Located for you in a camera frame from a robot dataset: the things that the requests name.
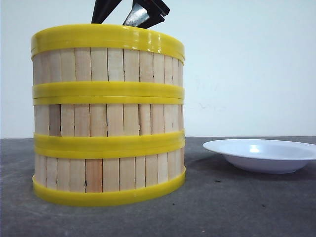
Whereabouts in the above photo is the bamboo steamer basket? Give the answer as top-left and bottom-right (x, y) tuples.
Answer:
(34, 104), (185, 159)
(32, 148), (186, 206)
(33, 48), (184, 105)

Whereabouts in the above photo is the bamboo steamer basket front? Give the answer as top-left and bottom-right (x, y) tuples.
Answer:
(32, 148), (186, 206)

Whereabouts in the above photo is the woven bamboo steamer lid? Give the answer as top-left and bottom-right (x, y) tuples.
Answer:
(31, 24), (185, 62)

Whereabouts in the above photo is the white plate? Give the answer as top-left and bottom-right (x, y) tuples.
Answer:
(202, 139), (316, 174)

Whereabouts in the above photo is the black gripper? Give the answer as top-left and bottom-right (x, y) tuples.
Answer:
(91, 0), (170, 29)

